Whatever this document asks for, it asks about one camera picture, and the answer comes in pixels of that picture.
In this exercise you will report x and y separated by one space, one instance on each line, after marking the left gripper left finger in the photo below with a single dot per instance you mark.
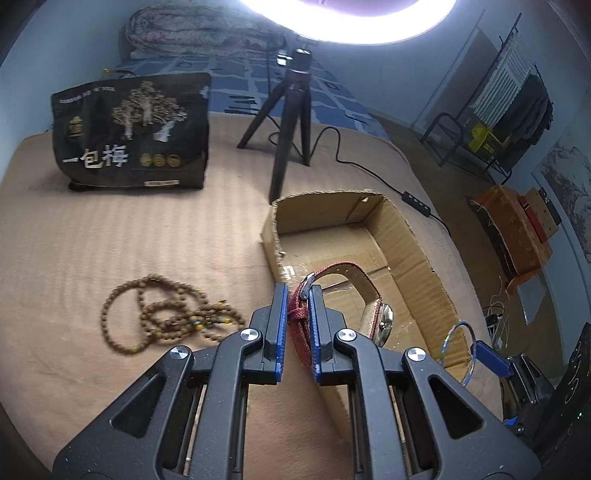
184 417

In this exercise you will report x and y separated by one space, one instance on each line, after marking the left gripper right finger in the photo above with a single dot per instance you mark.
410 418

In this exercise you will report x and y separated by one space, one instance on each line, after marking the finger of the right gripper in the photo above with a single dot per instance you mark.
498 365

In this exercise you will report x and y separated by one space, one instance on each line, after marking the dark metal bangle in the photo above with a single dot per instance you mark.
459 350

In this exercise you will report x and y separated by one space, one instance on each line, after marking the red strap wristwatch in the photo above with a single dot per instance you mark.
351 292

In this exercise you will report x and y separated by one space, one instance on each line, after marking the orange covered chair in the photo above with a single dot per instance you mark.
520 227

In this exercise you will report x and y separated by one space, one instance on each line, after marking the yellow box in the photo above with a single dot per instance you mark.
484 142

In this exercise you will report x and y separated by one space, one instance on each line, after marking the cardboard box tray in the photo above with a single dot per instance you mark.
308 231

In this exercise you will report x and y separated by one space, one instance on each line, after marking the black clothes rack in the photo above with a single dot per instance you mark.
448 134

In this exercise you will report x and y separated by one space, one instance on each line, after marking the dark hanging clothes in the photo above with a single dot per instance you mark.
525 121

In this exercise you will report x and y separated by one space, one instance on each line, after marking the striped white towel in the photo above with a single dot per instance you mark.
502 85

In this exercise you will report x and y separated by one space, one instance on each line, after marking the black snack bag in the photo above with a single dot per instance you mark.
133 133

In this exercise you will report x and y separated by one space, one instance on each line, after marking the black tripod stand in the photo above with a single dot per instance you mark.
295 92

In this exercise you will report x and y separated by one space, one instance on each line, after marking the folded floral quilt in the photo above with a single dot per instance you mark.
212 28

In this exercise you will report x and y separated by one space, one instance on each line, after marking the wall painting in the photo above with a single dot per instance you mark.
566 169

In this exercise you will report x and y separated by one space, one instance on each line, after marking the bright ring light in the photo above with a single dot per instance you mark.
355 22

